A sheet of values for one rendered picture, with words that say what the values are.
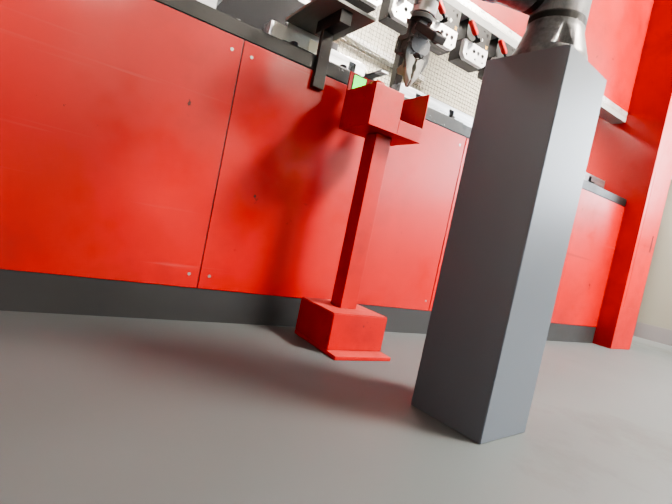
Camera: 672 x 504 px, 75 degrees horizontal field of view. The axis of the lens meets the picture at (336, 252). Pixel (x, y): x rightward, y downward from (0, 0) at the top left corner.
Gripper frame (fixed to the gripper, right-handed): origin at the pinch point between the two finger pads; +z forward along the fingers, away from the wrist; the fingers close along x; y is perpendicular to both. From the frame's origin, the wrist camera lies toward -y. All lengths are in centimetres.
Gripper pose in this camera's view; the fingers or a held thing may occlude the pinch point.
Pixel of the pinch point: (409, 82)
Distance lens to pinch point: 146.1
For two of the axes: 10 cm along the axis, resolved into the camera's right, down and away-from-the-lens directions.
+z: -2.5, 9.6, 1.2
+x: -8.3, -1.4, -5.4
